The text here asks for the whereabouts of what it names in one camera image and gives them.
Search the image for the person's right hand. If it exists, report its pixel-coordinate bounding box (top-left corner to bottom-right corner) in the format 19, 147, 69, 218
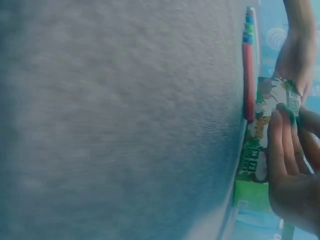
267, 102, 320, 234

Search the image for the red stick with coloured end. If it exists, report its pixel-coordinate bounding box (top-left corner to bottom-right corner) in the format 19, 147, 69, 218
241, 6, 261, 123

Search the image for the green printed carton box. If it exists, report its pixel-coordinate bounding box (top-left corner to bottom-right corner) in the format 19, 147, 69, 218
232, 76, 302, 214

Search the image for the person's left hand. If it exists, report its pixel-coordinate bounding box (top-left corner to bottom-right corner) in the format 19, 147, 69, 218
274, 0, 317, 105

